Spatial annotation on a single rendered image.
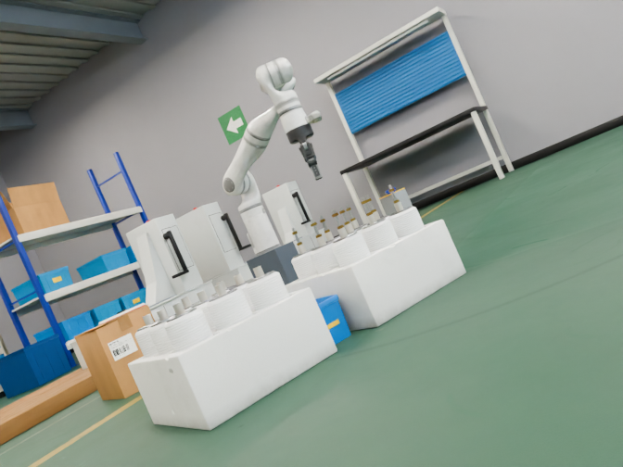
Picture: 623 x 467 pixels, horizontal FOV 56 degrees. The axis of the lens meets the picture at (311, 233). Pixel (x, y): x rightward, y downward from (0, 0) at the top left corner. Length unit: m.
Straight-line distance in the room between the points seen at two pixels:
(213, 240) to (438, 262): 2.92
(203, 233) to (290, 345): 3.15
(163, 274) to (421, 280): 2.65
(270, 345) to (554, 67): 5.72
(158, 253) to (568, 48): 4.62
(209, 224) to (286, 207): 1.30
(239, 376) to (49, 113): 9.36
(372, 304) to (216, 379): 0.48
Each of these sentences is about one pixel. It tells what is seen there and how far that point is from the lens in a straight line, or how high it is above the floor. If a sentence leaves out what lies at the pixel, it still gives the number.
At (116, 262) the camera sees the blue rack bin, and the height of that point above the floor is 0.86.
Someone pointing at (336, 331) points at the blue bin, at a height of 0.03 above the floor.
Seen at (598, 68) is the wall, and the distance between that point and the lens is 6.79.
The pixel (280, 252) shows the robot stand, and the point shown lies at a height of 0.28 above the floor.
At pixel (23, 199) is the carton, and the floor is 1.81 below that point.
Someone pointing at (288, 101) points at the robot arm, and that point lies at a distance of 1.69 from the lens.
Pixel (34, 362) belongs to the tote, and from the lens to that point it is 5.98.
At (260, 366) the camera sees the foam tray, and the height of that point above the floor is 0.07.
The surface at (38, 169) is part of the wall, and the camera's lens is 10.93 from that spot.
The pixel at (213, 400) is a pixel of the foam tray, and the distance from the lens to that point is 1.38.
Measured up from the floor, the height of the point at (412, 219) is 0.22.
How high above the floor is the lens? 0.32
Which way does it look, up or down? 1 degrees down
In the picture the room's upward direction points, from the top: 24 degrees counter-clockwise
